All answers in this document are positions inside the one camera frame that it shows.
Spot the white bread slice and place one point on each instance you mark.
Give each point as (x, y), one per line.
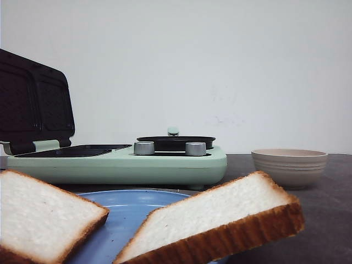
(236, 216)
(41, 223)

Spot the beige ribbed bowl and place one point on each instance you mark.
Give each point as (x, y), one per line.
(291, 168)

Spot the breakfast maker hinged lid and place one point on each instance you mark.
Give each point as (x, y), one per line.
(35, 105)

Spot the mint green breakfast maker base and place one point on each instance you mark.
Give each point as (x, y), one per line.
(117, 164)

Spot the black round frying pan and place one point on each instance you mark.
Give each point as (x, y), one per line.
(175, 142)

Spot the right silver control knob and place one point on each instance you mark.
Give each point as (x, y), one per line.
(195, 148)

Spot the silver control knob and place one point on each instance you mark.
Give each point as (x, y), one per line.
(142, 148)
(195, 148)

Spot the left silver control knob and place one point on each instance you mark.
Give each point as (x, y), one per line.
(142, 148)

